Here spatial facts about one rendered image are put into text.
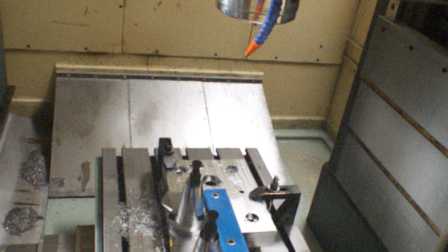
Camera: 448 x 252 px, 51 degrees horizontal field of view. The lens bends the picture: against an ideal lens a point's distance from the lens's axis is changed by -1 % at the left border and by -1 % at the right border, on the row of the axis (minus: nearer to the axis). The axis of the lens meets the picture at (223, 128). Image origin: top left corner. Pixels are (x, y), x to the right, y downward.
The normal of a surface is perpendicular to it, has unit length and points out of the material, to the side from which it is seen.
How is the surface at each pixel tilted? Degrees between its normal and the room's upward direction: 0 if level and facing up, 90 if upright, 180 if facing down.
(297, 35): 90
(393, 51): 90
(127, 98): 24
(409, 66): 90
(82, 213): 0
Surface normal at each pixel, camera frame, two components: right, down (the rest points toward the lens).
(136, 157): 0.14, -0.86
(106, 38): 0.22, 0.51
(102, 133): 0.22, -0.58
